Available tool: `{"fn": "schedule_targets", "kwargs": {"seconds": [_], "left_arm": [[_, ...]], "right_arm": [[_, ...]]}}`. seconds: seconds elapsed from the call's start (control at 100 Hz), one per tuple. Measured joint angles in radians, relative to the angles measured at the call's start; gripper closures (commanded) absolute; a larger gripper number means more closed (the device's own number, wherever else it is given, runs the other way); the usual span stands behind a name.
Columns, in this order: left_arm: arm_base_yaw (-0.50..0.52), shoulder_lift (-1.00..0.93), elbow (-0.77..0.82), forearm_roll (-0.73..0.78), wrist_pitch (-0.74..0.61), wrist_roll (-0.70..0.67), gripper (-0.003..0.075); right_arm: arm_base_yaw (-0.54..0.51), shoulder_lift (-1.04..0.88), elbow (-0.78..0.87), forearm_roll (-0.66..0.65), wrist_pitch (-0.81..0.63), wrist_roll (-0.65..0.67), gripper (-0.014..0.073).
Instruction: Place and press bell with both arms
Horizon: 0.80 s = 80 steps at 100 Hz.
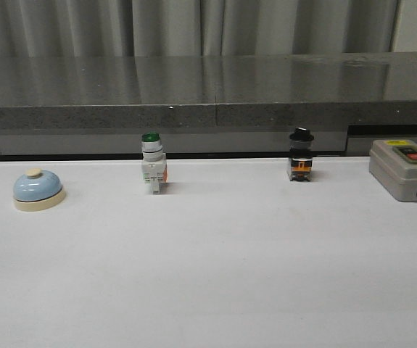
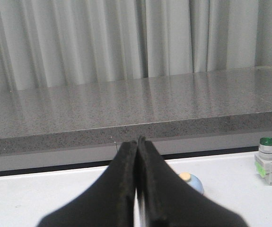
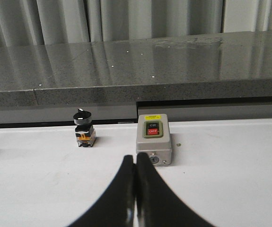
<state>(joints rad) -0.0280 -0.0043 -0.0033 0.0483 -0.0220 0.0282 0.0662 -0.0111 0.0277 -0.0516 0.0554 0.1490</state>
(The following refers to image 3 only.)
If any grey on/off switch box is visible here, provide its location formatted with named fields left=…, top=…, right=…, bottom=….
left=136, top=113, right=172, bottom=166

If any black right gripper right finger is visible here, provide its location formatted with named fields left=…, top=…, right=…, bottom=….
left=136, top=153, right=213, bottom=227

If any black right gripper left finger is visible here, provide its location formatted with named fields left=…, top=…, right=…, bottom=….
left=70, top=155, right=135, bottom=227

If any grey granite counter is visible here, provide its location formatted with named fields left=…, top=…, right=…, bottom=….
left=0, top=30, right=272, bottom=125

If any black rotary selector switch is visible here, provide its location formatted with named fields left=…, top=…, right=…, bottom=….
left=73, top=108, right=96, bottom=147

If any grey curtain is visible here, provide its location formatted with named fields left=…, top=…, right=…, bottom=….
left=0, top=0, right=272, bottom=47

